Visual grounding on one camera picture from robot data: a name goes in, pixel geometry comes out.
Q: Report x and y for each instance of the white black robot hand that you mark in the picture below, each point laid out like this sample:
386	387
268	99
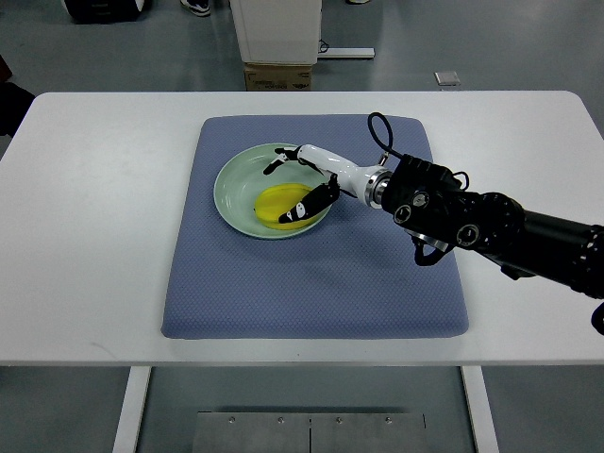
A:
366	183

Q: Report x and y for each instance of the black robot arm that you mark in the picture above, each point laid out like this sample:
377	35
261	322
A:
437	209

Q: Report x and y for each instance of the light green plate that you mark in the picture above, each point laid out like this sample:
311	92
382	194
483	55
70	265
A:
241	180

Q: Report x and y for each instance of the grey floor plate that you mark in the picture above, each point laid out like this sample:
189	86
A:
447	78

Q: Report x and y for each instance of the blue textured mat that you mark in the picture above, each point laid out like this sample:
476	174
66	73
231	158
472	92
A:
351	276

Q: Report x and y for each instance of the cardboard box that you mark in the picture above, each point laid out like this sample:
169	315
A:
277	78

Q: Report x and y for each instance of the person leg with sneaker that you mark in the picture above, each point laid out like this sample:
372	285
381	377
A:
199	8

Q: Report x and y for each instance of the white table leg right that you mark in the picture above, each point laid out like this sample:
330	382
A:
479	410

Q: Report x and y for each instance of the white table leg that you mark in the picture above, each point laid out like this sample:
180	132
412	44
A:
479	410
131	415

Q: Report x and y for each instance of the white table leg left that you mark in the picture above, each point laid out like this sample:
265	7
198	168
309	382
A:
131	415

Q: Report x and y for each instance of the black wheeled device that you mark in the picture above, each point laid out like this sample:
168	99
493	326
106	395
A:
104	11

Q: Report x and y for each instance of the dark object at left edge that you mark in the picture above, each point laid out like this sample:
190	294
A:
15	102

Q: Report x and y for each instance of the white floor rail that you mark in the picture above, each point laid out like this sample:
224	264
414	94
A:
347	53

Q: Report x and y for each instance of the metal base plate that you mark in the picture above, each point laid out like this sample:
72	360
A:
249	431

